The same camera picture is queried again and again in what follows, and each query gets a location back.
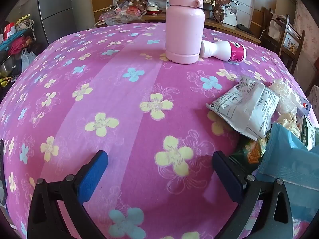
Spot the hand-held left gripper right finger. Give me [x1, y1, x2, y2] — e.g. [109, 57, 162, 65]
[212, 151, 296, 239]

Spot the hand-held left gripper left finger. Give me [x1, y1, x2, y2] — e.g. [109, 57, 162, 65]
[27, 150, 109, 239]

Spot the silver printed packet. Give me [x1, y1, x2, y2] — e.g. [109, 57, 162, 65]
[206, 77, 280, 141]

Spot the white milk carton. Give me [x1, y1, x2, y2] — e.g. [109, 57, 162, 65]
[299, 116, 319, 151]

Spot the dark snack packet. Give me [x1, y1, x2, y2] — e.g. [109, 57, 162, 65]
[229, 139, 268, 165]

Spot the blue packet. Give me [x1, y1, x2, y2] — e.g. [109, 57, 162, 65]
[257, 122, 319, 219]

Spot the pink floral bedsheet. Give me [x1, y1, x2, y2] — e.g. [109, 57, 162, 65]
[0, 22, 319, 239]

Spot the crumpled beige paper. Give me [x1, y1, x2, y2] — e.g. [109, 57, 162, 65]
[277, 113, 302, 137]

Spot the white bottle pink label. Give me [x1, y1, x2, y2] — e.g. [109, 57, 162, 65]
[199, 40, 247, 63]

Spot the white plastic bag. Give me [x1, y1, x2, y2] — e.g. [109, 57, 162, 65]
[21, 48, 35, 71]

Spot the wooden chair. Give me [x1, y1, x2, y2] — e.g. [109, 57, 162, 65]
[259, 7, 306, 72]

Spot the wooden headboard shelf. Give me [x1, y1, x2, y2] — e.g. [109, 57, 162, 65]
[93, 12, 261, 45]

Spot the colourful printed box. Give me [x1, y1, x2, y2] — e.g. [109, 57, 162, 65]
[284, 33, 299, 53]

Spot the pile of colourful clutter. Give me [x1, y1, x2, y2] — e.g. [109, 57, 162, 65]
[0, 15, 38, 85]

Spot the white framed picture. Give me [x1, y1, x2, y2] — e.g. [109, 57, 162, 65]
[224, 5, 238, 26]

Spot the pile of plastic bags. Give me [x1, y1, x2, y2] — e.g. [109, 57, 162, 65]
[100, 4, 150, 26]

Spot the grey refrigerator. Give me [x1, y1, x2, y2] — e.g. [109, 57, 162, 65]
[37, 0, 96, 46]

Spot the white red bowl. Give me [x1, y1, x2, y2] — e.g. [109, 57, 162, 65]
[146, 2, 162, 15]

